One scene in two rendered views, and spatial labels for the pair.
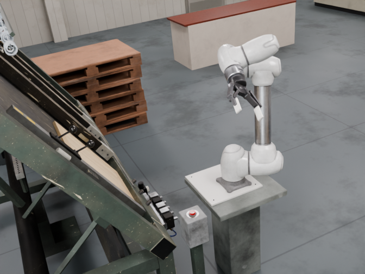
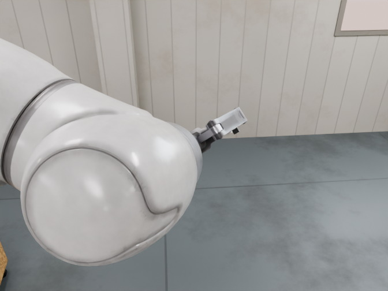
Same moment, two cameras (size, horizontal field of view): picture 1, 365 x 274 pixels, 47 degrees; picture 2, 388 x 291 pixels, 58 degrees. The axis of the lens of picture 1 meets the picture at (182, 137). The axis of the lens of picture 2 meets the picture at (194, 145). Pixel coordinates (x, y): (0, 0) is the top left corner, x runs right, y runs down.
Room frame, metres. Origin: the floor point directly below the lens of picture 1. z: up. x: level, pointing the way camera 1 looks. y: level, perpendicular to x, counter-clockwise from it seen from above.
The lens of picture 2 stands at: (2.13, -0.15, 1.91)
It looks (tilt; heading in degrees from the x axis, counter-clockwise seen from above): 32 degrees down; 198
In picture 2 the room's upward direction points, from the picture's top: straight up
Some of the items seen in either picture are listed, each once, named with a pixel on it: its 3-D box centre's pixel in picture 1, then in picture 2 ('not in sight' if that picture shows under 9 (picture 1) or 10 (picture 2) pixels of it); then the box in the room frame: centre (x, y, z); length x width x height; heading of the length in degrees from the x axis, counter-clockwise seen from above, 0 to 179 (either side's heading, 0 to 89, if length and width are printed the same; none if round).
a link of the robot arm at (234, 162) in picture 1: (234, 161); not in sight; (2.31, -0.32, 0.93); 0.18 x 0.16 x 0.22; 79
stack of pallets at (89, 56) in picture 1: (87, 91); not in sight; (5.08, 1.15, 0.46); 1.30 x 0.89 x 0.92; 113
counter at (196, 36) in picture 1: (233, 30); not in sight; (7.42, -1.11, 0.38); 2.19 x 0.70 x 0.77; 113
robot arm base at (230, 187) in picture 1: (231, 177); not in sight; (2.33, -0.30, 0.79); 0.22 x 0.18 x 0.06; 22
